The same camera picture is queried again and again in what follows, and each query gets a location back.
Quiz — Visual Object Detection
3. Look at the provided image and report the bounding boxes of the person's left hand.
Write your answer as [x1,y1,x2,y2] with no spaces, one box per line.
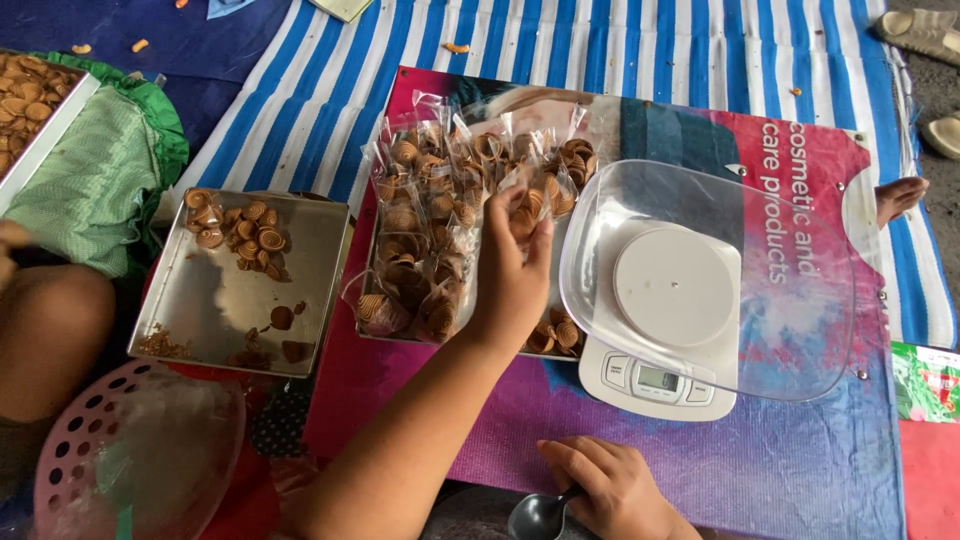
[466,183,556,351]

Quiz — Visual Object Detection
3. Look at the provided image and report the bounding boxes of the person's right hand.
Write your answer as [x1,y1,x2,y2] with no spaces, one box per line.
[536,435,702,540]

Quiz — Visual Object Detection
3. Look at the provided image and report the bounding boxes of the black plastic spoon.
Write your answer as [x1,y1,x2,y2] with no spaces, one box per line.
[507,486,586,540]

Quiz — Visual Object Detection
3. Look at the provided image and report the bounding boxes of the clear cookie packet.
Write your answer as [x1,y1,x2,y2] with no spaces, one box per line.
[498,161,561,245]

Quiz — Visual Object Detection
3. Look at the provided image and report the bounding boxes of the white digital kitchen scale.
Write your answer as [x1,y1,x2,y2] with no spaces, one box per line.
[577,217,744,423]

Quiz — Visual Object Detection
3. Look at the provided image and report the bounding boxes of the loose spiral cookies beside bags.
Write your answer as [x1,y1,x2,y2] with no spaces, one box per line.
[525,307,585,357]

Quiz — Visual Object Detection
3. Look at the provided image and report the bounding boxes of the metal tray under bags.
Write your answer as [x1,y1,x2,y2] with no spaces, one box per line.
[356,172,594,363]

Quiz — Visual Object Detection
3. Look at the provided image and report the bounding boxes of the colourful printed banner mat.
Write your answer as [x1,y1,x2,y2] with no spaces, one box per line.
[303,66,909,540]

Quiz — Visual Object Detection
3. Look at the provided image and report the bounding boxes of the pile of clear cookie bags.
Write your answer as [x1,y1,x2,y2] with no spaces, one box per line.
[341,90,601,346]

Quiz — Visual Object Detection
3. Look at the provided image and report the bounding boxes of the black polka dot cloth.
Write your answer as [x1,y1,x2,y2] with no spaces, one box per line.
[249,382,315,460]

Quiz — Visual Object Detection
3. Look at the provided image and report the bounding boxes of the clear plastic scale bowl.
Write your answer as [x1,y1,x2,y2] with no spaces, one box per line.
[558,159,858,403]

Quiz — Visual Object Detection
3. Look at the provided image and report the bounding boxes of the red mat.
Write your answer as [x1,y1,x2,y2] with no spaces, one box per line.
[898,418,960,540]

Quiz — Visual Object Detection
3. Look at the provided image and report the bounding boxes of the green printed packet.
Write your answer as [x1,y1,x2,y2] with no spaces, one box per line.
[891,341,960,425]

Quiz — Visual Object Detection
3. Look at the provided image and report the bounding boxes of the scattered brown spiral cookies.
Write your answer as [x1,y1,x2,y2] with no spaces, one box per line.
[137,187,312,370]

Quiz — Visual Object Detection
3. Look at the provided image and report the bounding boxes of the square metal tray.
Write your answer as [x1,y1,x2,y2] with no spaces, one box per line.
[127,187,352,379]

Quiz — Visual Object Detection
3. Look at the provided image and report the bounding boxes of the clear plastic bag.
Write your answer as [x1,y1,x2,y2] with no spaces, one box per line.
[75,367,245,540]

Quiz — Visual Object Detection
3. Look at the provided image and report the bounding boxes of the blue white striped mat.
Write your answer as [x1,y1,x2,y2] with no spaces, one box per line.
[153,0,960,350]

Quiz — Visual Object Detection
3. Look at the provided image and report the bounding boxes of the green plastic scoop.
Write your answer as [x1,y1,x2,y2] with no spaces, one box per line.
[96,442,136,540]

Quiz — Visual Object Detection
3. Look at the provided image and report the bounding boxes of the beige sandal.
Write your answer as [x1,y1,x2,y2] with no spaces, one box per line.
[921,112,960,160]
[873,9,960,67]

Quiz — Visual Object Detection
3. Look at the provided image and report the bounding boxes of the pink perforated plastic basket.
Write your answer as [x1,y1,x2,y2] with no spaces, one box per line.
[33,358,247,540]

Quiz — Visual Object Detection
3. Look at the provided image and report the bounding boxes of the pale paper sheet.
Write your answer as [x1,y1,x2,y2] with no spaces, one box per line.
[309,0,374,24]

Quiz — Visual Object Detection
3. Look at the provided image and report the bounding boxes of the bright green shiny cloth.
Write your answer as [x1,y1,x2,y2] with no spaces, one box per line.
[30,51,190,280]

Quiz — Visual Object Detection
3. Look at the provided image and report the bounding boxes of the pale green checked cloth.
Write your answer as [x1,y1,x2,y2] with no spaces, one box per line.
[3,84,162,280]

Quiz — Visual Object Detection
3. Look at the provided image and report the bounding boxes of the light blue scrap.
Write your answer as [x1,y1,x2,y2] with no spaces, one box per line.
[206,0,256,21]

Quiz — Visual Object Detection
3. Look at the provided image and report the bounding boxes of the dark blue tarp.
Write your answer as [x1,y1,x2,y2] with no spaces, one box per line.
[0,0,294,151]

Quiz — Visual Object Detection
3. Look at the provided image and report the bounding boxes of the white-rimmed tray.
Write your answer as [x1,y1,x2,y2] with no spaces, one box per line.
[0,48,102,215]

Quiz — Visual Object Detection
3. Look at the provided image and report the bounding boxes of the heap of flat brown cookies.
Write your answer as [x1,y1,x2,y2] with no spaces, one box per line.
[0,54,80,177]

